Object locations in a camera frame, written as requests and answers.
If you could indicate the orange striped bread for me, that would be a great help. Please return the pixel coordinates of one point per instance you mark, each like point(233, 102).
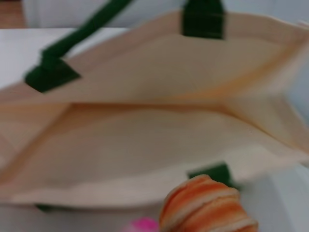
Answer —
point(205, 207)

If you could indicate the pink round bun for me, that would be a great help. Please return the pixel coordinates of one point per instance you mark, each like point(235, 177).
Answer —
point(143, 224)

